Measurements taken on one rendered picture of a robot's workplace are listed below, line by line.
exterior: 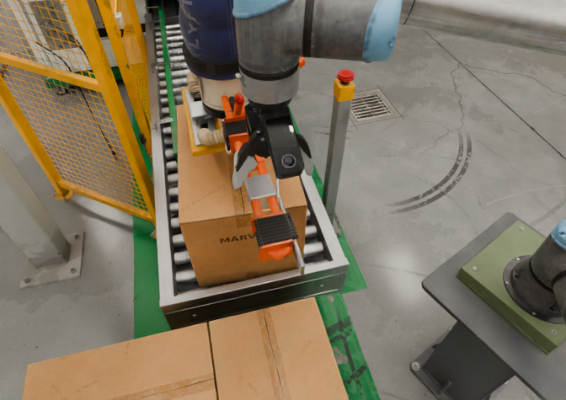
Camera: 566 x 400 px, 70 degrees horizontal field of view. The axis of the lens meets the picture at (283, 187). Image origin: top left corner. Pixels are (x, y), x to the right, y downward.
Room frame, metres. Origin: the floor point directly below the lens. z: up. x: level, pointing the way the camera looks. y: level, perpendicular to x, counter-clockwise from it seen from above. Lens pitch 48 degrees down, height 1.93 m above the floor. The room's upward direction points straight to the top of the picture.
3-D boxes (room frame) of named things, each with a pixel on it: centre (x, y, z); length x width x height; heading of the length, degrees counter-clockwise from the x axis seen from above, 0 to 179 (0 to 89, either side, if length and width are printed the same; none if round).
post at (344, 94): (1.41, -0.25, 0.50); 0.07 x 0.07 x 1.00; 14
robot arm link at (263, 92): (0.54, 0.02, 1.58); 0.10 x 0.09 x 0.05; 104
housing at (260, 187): (0.64, 0.05, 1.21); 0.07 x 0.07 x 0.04; 15
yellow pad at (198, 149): (1.06, 0.27, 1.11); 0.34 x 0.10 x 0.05; 15
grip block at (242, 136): (0.84, 0.11, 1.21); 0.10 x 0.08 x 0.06; 105
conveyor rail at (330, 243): (1.94, 0.07, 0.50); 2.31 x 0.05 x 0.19; 14
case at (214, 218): (1.07, 0.17, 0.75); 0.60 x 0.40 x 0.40; 11
